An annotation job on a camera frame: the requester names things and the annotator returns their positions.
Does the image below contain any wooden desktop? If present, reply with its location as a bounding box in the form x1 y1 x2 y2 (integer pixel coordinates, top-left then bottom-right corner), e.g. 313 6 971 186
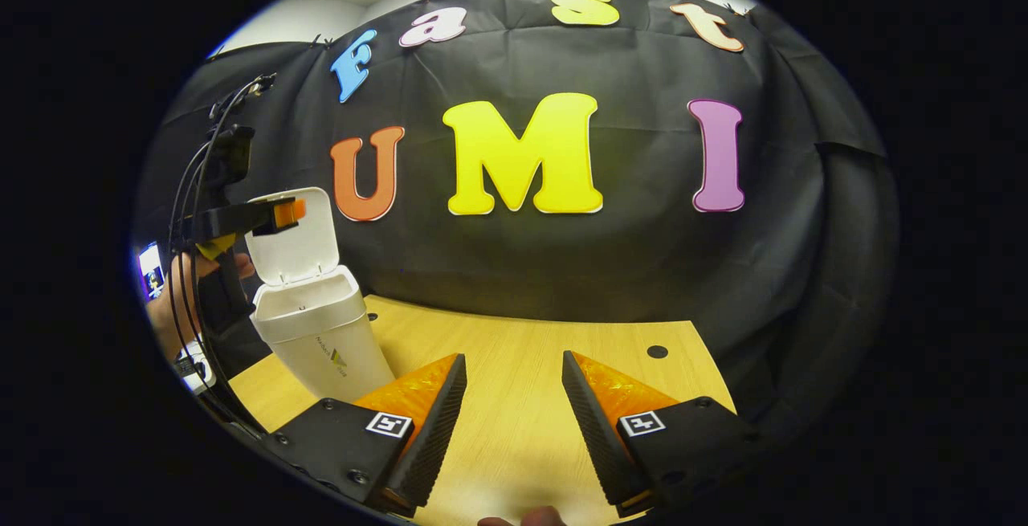
227 295 738 526

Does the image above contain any white desktop garbage bin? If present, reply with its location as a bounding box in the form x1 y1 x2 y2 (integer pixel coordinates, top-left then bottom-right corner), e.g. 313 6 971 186
243 186 396 402

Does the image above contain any computer monitor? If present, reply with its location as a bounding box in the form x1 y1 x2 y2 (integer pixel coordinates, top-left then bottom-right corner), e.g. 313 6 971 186
137 241 167 302

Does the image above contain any black backdrop cloth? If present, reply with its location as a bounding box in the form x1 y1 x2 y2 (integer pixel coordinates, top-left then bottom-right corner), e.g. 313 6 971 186
133 0 900 430

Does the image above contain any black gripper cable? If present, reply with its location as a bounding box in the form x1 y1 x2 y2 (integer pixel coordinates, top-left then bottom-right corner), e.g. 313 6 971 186
165 72 278 434

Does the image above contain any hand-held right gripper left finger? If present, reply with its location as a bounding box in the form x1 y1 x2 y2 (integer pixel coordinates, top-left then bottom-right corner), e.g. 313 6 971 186
265 353 468 519

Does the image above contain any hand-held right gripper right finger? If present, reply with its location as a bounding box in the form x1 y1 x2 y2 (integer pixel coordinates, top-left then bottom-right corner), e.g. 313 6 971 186
561 349 764 519

